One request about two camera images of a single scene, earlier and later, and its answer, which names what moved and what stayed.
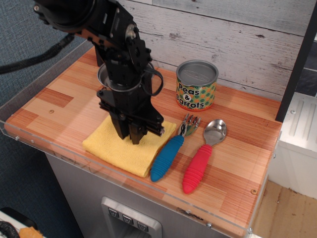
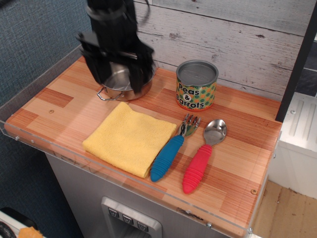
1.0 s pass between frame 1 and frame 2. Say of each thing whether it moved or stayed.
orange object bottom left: stayed
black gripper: moved
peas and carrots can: stayed
